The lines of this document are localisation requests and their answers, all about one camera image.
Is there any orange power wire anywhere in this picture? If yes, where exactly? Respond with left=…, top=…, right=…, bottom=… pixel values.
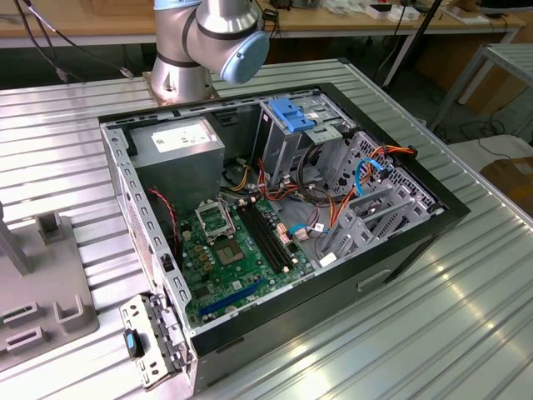
left=328, top=143, right=418, bottom=234

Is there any black RAM slot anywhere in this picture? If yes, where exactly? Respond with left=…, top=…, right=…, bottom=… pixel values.
left=244, top=203, right=285, bottom=272
left=255, top=202, right=296, bottom=268
left=250, top=202, right=290, bottom=270
left=239, top=204, right=279, bottom=274

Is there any grey metal drive cage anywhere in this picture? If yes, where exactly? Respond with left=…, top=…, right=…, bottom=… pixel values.
left=253, top=93, right=357, bottom=187

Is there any CPU socket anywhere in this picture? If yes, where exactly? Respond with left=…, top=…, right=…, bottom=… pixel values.
left=212, top=242, right=247, bottom=268

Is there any metal socket cover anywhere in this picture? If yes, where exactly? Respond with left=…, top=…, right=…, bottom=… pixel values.
left=194, top=198, right=234, bottom=246

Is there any blue drive cage latch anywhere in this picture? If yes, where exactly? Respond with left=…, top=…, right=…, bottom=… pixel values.
left=268, top=97, right=302, bottom=122
left=286, top=115, right=316, bottom=133

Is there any green motherboard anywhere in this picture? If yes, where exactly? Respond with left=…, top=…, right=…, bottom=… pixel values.
left=177, top=195, right=317, bottom=324

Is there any grey power supply unit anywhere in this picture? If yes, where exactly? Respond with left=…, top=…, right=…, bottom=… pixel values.
left=128, top=116, right=226, bottom=218

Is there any blue expansion slot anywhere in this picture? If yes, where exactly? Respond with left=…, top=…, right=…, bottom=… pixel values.
left=198, top=277, right=267, bottom=318

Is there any black PC case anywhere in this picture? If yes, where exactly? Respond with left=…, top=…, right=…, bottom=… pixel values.
left=97, top=82, right=472, bottom=395

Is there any black tripod pole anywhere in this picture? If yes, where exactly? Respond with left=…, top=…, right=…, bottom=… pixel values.
left=372, top=0, right=445, bottom=88

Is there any white small box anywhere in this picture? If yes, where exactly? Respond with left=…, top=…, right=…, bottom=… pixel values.
left=365, top=2, right=421, bottom=22

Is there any grey parts rack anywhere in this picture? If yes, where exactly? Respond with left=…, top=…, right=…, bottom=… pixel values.
left=0, top=199, right=102, bottom=372

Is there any brown cardboard box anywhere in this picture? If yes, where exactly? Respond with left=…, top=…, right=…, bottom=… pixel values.
left=478, top=156, right=533, bottom=218
left=460, top=62, right=533, bottom=116

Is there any wooden desk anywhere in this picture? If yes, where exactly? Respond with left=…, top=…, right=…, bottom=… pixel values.
left=0, top=0, right=528, bottom=88

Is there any green RAM stick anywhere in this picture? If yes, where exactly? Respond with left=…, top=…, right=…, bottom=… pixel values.
left=2, top=306, right=32, bottom=324

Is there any orange yellow wire bundle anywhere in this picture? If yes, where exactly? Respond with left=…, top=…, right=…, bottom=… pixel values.
left=220, top=156, right=301, bottom=205

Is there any black sleeved wire bundle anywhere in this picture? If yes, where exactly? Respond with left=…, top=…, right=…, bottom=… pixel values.
left=297, top=143, right=338, bottom=208

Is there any red black fan wire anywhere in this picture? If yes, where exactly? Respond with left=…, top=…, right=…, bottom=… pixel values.
left=146, top=187, right=180, bottom=256

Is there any grey hinged rear bracket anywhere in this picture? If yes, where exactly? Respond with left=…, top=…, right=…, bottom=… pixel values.
left=119, top=291, right=199, bottom=392

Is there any black blue bracket latch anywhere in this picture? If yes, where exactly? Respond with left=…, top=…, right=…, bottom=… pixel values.
left=123, top=327, right=146, bottom=358

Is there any black cable harness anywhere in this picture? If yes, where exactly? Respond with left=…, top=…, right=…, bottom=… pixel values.
left=14, top=0, right=135, bottom=84

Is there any grey metal frame table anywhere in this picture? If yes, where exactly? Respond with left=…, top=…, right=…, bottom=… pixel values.
left=428, top=41, right=533, bottom=131

